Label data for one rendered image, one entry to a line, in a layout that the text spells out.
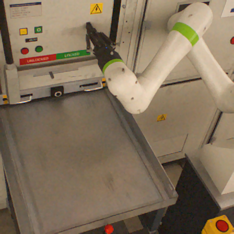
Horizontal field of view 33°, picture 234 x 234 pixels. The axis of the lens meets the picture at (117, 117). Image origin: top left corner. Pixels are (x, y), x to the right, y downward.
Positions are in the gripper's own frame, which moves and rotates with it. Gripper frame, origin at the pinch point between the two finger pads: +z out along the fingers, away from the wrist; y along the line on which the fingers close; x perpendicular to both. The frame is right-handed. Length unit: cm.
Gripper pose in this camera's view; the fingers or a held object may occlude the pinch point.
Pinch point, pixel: (90, 29)
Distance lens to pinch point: 172.7
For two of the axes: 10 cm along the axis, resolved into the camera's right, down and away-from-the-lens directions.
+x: 1.1, -6.9, -7.2
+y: 9.2, -2.0, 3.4
